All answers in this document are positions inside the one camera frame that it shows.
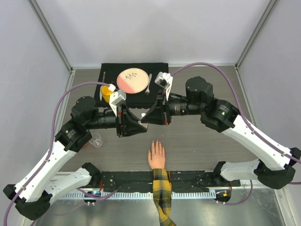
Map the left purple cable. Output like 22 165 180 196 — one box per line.
4 81 116 226

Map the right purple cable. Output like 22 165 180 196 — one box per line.
170 62 301 205

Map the glitter nail polish bottle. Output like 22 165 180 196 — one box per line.
138 120 148 129

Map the silver fork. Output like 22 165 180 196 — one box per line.
145 73 152 95

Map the white cable duct strip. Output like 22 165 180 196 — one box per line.
60 190 216 200

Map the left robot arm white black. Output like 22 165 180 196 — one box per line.
3 96 148 220

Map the yellow mug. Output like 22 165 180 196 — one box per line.
100 86 114 103

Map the clear plastic cup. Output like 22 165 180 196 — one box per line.
89 133 103 148

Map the silver knife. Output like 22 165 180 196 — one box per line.
102 72 106 83

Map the mannequin hand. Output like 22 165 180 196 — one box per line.
148 140 166 170

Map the pink cream plate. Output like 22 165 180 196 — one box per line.
117 68 149 94

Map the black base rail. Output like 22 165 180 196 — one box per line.
101 170 241 193

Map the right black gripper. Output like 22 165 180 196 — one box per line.
141 90 202 126

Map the yellow plaid sleeve forearm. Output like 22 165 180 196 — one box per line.
152 169 176 226

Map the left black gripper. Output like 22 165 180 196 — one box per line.
86 102 147 138

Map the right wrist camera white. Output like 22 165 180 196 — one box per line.
155 72 173 100

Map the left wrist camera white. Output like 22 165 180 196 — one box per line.
108 84 126 116

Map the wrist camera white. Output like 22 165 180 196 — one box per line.
108 84 126 116
155 72 173 100

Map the purple cable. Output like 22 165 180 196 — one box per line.
4 81 116 226
170 62 301 205

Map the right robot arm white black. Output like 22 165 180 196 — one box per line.
141 76 301 189

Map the black cloth placemat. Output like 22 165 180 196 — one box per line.
98 63 169 109

